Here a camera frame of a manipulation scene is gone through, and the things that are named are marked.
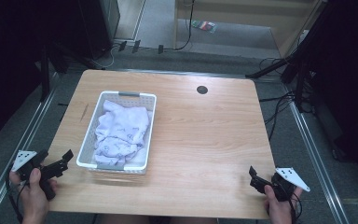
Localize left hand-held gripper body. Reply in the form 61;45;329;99
11;148;58;202

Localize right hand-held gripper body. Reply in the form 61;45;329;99
270;167;311;203

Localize white plastic basket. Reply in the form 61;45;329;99
76;90;158;175

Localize white printed cloth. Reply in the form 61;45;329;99
93;99;153;167

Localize person's right hand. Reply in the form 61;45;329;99
263;184;304;224

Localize person's left hand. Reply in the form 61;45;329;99
8;167;59;224

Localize black metal stand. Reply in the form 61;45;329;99
245;0;337;113
39;43;97;103

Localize dark cabinet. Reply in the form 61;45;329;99
74;0;121;60

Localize colourful packet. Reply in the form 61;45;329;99
191;20;218;34

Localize metal floor rail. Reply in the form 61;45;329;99
0;72;60;224
287;92;352;224

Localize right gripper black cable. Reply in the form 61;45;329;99
288;191;304;224

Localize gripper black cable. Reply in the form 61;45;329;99
5;169;26;224
288;191;304;224

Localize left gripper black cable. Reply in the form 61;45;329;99
5;169;26;224

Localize black floor cables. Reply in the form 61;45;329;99
257;55;316;141

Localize white cable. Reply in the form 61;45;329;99
90;45;120;70

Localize light wooden shelf frame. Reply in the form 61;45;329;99
172;0;327;58

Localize black hanging cable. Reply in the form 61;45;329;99
173;0;196;51

